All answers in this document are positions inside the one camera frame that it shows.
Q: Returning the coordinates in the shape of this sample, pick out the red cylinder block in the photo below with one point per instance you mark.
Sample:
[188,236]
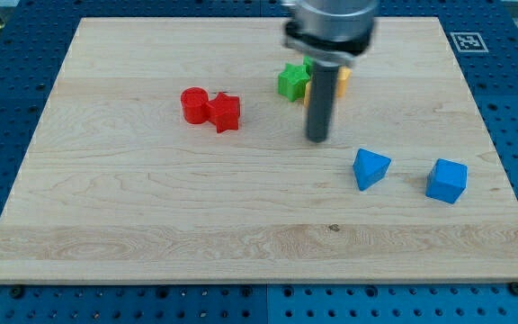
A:
[194,101]

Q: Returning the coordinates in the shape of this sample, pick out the green star block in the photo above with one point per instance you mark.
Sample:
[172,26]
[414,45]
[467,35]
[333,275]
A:
[292,81]

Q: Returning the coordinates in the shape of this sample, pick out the blue cube block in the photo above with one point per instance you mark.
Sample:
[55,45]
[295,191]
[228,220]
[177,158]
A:
[446,181]

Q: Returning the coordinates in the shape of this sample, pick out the blue triangular prism block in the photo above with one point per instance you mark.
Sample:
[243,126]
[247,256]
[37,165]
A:
[369,168]

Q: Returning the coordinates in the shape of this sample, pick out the white fiducial marker tag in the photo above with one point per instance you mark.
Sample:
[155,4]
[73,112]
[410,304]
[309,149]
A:
[468,42]

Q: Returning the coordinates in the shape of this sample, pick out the light wooden board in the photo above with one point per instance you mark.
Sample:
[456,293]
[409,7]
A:
[118,188]

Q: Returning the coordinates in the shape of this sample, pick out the red star block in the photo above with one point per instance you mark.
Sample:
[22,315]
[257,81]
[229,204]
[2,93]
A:
[224,112]

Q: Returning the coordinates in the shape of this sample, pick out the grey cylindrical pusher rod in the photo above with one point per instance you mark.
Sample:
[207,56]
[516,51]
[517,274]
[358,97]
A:
[321,100]

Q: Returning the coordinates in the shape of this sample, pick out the green block behind rod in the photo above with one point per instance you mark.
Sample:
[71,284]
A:
[308,63]

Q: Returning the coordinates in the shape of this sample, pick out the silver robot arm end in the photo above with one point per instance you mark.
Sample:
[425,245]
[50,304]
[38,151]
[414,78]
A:
[331,31]

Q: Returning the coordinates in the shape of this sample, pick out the yellow block behind rod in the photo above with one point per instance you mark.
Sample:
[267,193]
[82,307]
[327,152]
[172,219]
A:
[307,94]

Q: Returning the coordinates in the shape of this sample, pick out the yellow block right of rod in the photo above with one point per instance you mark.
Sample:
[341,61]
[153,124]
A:
[343,77]

